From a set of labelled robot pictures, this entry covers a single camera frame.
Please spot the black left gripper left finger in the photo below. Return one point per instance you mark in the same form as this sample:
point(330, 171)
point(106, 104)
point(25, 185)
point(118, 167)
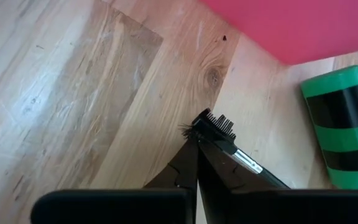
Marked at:
point(182, 168)

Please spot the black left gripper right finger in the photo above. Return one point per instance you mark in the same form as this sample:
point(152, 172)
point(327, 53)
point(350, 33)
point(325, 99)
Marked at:
point(219, 177)

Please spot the black comb brush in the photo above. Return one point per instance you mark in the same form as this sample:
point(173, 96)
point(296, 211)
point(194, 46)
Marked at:
point(219, 127)

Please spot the green paint bottle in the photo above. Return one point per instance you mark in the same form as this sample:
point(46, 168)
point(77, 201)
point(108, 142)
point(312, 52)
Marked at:
point(343, 137)

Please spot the pink translucent plastic bin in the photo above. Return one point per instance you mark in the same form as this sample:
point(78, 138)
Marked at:
point(306, 25)

